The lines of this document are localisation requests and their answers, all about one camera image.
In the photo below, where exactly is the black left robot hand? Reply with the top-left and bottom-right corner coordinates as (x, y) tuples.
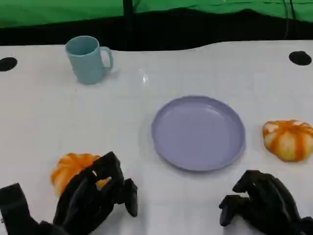
(52, 151), (139, 232)

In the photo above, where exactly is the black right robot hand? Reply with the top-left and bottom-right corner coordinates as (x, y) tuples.
(218, 170), (306, 235)

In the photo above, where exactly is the orange and white bread roll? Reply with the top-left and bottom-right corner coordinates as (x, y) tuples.
(50, 153), (112, 196)
(262, 119), (313, 162)

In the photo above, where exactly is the green backdrop cloth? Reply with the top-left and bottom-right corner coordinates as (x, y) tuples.
(0, 0), (313, 29)

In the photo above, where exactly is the black table cable hole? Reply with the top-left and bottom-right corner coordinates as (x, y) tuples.
(0, 57), (18, 72)

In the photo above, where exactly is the black upright pole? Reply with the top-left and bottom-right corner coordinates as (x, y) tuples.
(123, 0), (134, 49)

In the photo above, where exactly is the pale green mug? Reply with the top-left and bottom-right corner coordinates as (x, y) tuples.
(65, 35), (114, 85)

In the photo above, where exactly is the black backdrop cloth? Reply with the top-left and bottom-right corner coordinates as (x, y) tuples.
(0, 8), (313, 52)

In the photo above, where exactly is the lilac plate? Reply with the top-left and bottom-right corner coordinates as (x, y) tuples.
(151, 95), (246, 172)

